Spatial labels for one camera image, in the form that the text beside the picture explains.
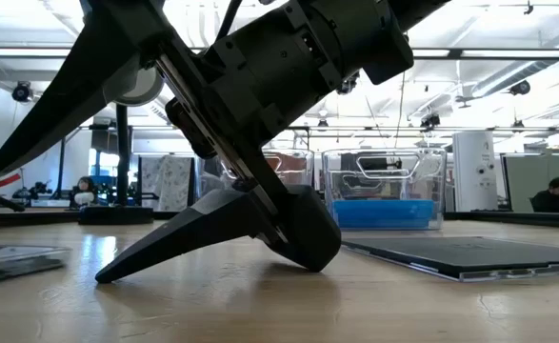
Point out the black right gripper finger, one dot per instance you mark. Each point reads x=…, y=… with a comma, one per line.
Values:
x=69, y=95
x=188, y=233

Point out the blue jewel case white logo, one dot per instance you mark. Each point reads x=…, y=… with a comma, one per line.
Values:
x=384, y=205

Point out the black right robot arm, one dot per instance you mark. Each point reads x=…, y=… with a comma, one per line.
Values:
x=417, y=7

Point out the patterned fabric panel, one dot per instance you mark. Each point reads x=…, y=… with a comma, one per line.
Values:
x=169, y=181

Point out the black tripod stand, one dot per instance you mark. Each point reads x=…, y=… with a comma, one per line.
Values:
x=61, y=167

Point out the black desk lamp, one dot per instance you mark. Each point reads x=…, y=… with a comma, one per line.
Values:
x=122, y=157

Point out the person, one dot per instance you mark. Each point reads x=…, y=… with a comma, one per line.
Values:
x=553, y=200
x=85, y=186

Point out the orange box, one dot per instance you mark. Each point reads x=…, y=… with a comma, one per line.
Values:
x=291, y=167

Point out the clear plastic bin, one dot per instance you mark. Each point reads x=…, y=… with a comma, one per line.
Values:
x=336, y=186
x=303, y=190

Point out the black overhead rig bar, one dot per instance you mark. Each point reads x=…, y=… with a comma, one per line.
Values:
x=455, y=53

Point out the white column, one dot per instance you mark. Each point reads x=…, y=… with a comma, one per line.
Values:
x=472, y=171

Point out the black ceiling camera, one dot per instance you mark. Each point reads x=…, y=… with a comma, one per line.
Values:
x=348, y=86
x=519, y=87
x=22, y=91
x=430, y=122

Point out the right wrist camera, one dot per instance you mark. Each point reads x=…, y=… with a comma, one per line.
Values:
x=391, y=47

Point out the black aluminium table frame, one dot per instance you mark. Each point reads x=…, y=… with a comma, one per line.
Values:
x=22, y=217

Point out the green partition wall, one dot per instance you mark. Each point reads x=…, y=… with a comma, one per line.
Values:
x=522, y=183

